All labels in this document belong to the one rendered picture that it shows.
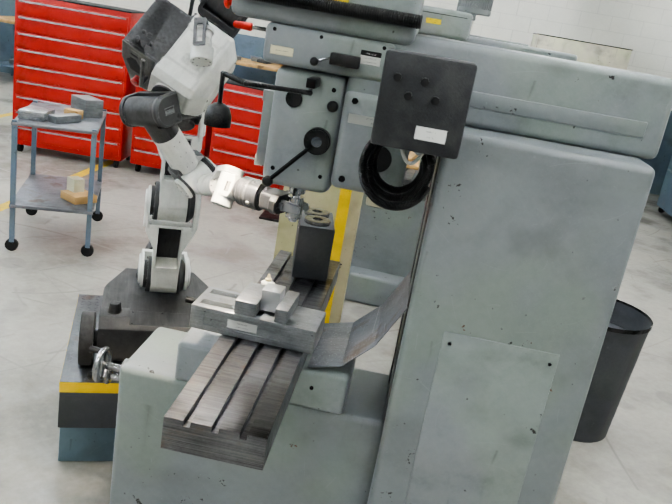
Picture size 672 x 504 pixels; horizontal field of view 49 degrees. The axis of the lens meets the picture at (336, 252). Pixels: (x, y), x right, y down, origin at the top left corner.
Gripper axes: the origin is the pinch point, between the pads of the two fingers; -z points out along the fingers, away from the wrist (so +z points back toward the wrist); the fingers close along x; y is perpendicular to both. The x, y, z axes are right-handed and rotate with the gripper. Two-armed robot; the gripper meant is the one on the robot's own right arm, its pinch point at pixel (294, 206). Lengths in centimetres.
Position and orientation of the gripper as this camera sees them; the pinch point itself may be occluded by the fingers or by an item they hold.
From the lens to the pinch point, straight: 210.4
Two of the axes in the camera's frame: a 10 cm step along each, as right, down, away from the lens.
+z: -8.9, -2.9, 3.7
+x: 4.3, -2.2, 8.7
